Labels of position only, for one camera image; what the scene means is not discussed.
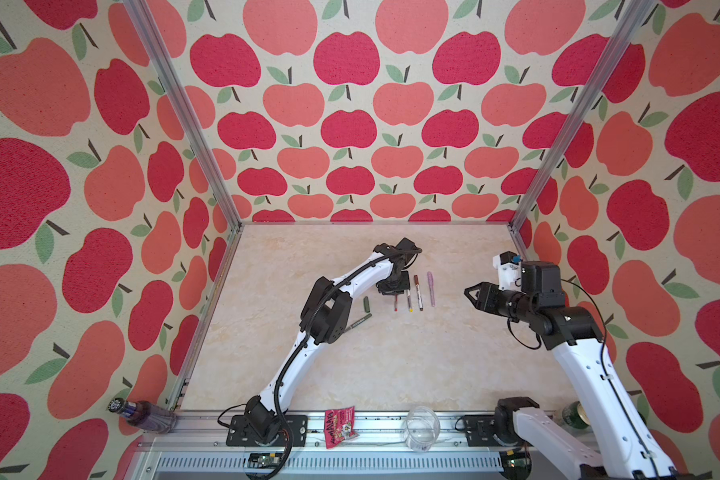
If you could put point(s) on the aluminium corner post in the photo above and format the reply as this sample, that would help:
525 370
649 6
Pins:
635 14
149 34

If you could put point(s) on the white pen brown end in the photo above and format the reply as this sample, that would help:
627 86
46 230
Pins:
419 297

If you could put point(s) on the pink snack packet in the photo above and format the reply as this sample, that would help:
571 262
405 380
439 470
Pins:
339 426

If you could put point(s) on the purple bottle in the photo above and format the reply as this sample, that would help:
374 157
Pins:
143 415

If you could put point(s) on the green marker pen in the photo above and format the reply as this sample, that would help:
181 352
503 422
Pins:
358 322

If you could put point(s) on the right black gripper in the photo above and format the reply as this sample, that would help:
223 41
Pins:
488 296

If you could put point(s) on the aluminium front rail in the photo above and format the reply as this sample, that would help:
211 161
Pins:
197 449

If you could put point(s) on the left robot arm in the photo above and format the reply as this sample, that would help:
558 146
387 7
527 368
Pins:
323 320

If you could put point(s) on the pink fountain pen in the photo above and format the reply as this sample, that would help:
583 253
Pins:
432 295

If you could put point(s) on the left aluminium corner post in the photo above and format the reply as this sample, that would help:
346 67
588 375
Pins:
149 34

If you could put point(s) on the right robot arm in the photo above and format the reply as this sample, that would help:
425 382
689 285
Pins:
531 292

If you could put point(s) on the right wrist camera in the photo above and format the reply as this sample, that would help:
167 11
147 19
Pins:
508 267

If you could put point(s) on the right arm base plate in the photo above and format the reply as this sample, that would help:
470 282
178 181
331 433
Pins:
492 427

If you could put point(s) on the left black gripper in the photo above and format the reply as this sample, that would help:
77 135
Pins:
405 285

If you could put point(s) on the clear plastic cup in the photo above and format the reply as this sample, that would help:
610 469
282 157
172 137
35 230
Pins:
421 429

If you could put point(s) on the green drink can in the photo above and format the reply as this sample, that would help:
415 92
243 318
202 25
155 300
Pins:
574 416

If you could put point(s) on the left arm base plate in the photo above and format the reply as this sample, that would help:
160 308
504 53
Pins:
243 433

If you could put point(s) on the right aluminium corner post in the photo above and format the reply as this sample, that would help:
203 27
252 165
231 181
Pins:
635 14

